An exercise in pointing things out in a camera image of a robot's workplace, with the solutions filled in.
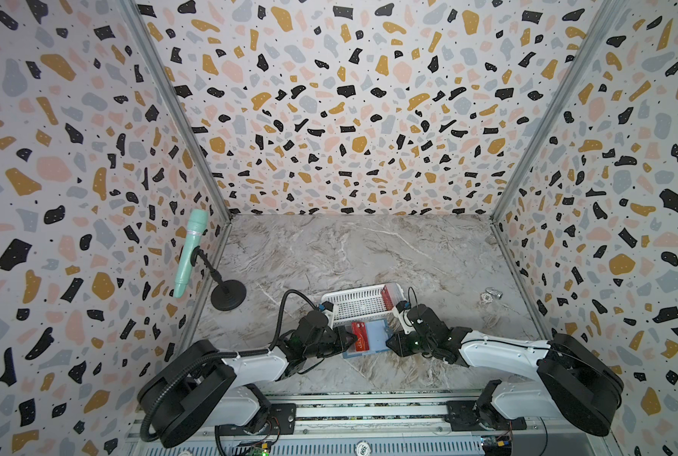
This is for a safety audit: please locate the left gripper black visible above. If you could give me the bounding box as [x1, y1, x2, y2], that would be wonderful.
[307, 325, 361, 360]

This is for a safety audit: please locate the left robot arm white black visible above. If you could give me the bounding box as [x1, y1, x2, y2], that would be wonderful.
[137, 310, 358, 448]

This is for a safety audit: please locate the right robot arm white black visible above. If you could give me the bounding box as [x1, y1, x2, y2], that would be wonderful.
[386, 301, 624, 437]

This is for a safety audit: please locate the stack of red cards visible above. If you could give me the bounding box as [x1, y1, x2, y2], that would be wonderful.
[381, 283, 405, 311]

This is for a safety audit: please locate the white plastic mesh basket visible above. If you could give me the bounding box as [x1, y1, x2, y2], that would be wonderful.
[321, 283, 393, 327]

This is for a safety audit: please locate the small silver metal object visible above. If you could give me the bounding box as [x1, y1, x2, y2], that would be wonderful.
[479, 288, 503, 303]

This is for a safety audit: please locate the black microphone stand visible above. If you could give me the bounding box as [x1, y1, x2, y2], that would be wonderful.
[191, 247, 247, 312]

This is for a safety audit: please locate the mint green microphone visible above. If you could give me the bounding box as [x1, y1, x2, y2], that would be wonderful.
[173, 209, 209, 298]

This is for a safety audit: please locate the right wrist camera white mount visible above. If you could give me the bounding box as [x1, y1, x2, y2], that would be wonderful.
[393, 300, 414, 334]

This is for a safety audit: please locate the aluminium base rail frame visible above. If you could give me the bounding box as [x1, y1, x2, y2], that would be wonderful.
[118, 391, 622, 455]

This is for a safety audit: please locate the black corrugated cable hose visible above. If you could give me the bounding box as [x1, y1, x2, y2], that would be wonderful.
[138, 289, 320, 443]

